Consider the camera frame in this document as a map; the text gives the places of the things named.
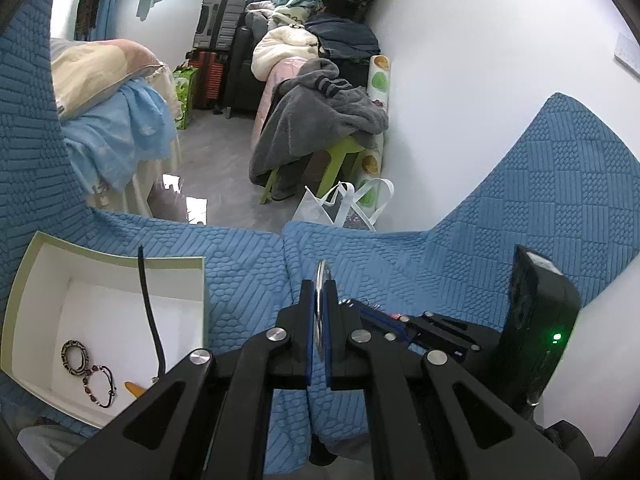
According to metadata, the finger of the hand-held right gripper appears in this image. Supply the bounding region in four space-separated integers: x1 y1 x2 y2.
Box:
382 330 501 364
344 299 478 346

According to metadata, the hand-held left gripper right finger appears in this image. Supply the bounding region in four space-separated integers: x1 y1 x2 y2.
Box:
322 280 581 480

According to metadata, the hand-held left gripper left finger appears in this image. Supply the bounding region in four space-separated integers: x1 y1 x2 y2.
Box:
55 280 321 480

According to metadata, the orange gourd necklace black cord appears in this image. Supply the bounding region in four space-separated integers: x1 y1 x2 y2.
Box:
124 245 167 397

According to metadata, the pale green cardboard box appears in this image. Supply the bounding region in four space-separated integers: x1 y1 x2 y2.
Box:
0 231 207 430

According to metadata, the dark beaded cord bracelet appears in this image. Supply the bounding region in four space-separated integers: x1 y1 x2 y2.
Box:
82 365 118 409

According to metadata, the black white patterned bangle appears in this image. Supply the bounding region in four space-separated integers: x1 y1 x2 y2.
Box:
61 340 91 376

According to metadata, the blue textured sofa cover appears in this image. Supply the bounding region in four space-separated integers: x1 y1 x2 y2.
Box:
0 0 640 478

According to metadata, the white tote bag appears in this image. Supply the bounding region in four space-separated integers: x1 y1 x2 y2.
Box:
291 178 396 232

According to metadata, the green plastic stool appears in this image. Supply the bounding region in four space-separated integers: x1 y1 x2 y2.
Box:
258 135 368 206

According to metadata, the grey fleece blanket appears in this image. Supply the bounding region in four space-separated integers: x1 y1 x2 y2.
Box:
249 58 390 201

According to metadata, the fruit print rolled mat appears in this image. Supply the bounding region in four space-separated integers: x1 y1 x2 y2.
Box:
357 54 393 211

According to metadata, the pink quilted blanket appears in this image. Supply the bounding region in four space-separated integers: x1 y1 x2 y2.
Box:
252 57 311 146

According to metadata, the black suitcase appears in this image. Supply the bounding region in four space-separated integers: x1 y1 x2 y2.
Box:
222 25 266 118

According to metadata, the green shopping bag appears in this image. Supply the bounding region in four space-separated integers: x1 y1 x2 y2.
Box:
172 65 198 131

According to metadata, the red suitcase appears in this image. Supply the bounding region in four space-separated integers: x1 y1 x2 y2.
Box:
187 50 236 111

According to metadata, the light blue blanket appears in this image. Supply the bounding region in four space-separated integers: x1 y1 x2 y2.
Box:
60 80 178 193

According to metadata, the cream quilt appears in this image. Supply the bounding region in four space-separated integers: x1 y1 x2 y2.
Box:
250 25 321 81

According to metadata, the navy folded clothing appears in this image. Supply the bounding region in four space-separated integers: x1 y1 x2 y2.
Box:
304 14 381 61

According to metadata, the person's grey trouser leg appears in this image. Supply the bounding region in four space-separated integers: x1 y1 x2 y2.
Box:
15 425 106 478

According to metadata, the grey hard-shell suitcase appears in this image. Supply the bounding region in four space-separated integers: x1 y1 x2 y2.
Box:
194 0 248 53

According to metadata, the cream pink pillow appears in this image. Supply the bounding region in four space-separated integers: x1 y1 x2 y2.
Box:
50 37 166 121

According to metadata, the white wall plate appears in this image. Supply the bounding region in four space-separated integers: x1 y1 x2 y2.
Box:
612 32 640 78

